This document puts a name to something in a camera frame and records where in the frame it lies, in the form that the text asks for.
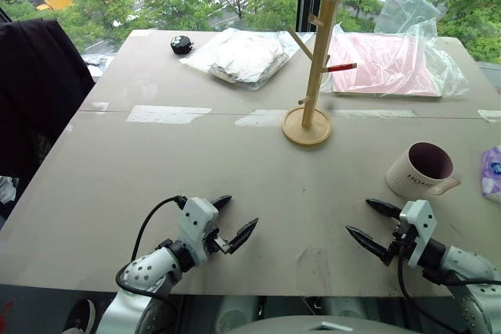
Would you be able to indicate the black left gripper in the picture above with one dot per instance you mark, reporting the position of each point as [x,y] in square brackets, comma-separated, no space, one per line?
[218,245]

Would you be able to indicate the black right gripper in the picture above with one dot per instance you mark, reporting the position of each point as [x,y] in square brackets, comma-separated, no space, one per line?
[402,242]

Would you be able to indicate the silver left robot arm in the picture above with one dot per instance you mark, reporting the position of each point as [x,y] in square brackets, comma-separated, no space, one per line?
[146,271]

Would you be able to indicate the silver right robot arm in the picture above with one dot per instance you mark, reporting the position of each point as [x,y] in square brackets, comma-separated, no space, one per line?
[471,271]

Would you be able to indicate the wooden mug tree stand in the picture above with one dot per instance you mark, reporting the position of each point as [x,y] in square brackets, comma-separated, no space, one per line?
[315,76]

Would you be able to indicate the cream ribbed mug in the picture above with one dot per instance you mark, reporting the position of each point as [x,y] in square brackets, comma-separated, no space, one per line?
[407,179]

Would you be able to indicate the small clear tape patch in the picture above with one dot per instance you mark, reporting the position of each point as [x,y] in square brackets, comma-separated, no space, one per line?
[258,118]

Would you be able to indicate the long clear tape strip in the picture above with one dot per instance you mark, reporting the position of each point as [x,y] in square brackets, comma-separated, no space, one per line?
[372,113]

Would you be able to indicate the wide clear tape patch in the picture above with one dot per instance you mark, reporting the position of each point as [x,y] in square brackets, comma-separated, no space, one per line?
[166,114]

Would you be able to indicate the silver robot torso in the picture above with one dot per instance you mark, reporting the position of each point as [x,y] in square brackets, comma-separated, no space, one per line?
[297,325]

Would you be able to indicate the purple tissue pack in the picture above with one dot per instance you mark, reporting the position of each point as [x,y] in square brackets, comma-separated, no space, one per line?
[492,175]

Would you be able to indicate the pink flat sheet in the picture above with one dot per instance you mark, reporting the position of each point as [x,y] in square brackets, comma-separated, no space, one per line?
[375,66]

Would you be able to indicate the bagged grey white cloth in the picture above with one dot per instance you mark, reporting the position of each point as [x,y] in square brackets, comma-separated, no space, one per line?
[242,56]

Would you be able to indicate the clear plastic bag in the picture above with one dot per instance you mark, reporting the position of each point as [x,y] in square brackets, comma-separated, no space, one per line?
[442,60]

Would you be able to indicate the black white shoe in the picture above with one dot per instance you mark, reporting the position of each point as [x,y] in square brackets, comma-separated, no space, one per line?
[81,315]

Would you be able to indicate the black round dotted object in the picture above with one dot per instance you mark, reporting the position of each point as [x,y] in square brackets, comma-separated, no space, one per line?
[181,45]

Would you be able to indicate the black fabric chair cover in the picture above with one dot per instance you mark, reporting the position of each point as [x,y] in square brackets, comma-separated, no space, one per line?
[39,91]

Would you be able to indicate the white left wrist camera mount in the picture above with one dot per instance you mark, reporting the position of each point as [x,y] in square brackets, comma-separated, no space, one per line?
[195,221]

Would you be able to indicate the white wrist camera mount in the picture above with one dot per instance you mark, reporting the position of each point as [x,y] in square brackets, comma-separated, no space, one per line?
[422,228]
[195,221]

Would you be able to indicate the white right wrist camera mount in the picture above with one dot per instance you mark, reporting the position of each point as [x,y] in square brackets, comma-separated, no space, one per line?
[422,228]

